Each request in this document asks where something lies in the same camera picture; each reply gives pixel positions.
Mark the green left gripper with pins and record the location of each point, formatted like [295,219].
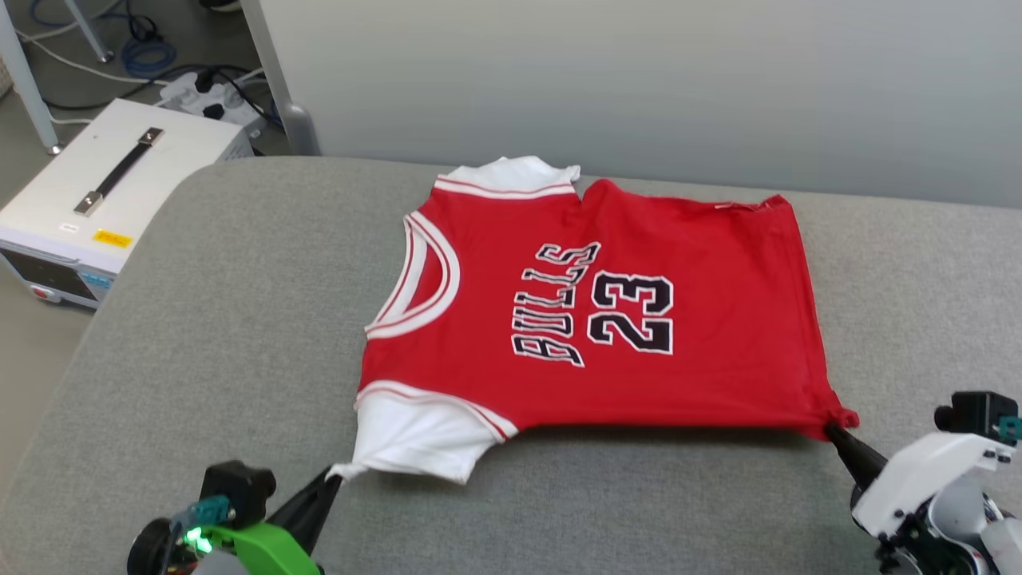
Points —
[263,551]

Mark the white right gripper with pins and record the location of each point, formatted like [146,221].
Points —
[918,479]

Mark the red Bulls basketball jersey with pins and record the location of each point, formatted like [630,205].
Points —
[639,263]

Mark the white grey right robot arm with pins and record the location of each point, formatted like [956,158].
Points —
[958,515]

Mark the white power strip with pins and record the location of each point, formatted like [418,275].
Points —
[200,100]

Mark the thick grey metal table leg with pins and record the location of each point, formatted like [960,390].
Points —
[24,80]

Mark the thin grey metal table leg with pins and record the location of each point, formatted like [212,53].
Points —
[89,32]

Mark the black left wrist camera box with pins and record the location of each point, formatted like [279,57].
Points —
[239,487]

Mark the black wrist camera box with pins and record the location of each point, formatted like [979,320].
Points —
[239,487]
[970,411]

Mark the teal left camera connector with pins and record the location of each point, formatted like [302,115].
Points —
[209,509]

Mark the teal camera connector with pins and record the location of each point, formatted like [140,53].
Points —
[1011,428]
[209,509]

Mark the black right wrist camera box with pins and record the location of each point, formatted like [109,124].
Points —
[970,411]

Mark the teal right camera connector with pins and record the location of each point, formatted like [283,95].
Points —
[1011,428]

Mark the grey metal partition post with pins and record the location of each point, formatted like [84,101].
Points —
[283,88]

